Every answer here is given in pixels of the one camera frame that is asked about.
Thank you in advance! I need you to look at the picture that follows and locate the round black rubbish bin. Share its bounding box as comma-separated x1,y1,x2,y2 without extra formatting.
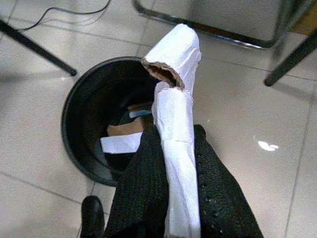
60,56,159,187

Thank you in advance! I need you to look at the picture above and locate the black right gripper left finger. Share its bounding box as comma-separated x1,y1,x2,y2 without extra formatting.
105,123,171,238

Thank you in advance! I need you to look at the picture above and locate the robot right leg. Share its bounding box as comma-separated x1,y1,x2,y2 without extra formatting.
81,195,106,238

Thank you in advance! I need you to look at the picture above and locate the black metal table leg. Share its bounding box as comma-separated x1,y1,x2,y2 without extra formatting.
264,32,317,87
0,19,77,76

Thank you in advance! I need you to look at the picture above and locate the blue white carton scrap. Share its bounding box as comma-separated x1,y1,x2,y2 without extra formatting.
127,103,153,119

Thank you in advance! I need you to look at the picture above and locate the brown cardboard scrap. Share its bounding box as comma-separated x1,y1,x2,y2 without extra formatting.
107,121,145,136

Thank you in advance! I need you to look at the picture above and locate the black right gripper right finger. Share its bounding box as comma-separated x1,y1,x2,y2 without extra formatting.
194,124,264,238

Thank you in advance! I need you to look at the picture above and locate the dark metal tube frame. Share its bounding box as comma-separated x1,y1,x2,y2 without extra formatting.
132,0,290,49

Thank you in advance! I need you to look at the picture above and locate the white brown cardboard piece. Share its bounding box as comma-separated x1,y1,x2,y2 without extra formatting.
141,23,202,238

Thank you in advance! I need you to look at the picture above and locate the thin black floor cable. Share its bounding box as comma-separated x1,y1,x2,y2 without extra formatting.
19,0,111,32

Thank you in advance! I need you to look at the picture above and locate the flat white paper sheet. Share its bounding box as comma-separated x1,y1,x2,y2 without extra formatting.
100,132,143,154

